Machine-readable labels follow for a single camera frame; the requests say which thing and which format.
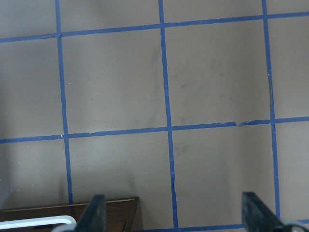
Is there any wooden drawer with white handle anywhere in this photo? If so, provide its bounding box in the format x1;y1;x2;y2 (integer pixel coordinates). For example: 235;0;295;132
0;215;77;232

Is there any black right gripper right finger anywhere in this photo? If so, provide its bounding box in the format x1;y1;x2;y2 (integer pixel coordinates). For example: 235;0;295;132
241;192;282;232

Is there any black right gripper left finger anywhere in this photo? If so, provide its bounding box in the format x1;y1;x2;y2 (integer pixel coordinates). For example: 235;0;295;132
76;194;107;232

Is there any dark brown drawer cabinet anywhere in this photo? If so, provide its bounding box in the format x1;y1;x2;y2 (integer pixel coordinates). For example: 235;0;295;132
0;197;143;232

